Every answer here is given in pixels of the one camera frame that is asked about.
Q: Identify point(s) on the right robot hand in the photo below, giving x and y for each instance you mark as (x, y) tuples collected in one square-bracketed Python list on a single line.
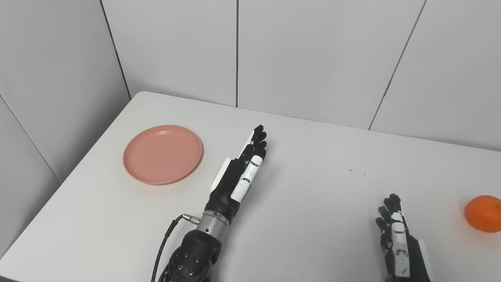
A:
[(403, 246)]

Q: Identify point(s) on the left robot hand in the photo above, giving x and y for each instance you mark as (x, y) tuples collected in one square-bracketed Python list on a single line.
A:
[(235, 184)]

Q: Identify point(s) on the pink plate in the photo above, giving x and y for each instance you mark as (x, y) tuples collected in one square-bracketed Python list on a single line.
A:
[(163, 154)]

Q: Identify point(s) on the orange fruit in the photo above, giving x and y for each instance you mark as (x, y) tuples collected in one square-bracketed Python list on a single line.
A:
[(483, 213)]

